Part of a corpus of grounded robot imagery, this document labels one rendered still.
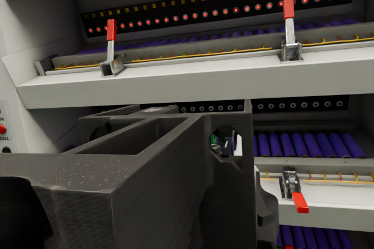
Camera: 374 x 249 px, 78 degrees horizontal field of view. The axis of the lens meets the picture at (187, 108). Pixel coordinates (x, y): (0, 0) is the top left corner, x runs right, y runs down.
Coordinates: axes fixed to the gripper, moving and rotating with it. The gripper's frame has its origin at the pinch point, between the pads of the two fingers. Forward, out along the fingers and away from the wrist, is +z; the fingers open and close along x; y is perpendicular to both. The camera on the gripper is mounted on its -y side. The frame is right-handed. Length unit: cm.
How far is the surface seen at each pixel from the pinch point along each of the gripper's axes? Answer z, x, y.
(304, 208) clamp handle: 5.6, -9.2, -7.1
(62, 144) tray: 18.0, 35.4, -3.2
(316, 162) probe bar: 16.3, -13.3, -5.4
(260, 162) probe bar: 16.0, -5.0, -5.5
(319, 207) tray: 11.2, -12.3, -10.0
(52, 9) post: 20.4, 35.7, 25.2
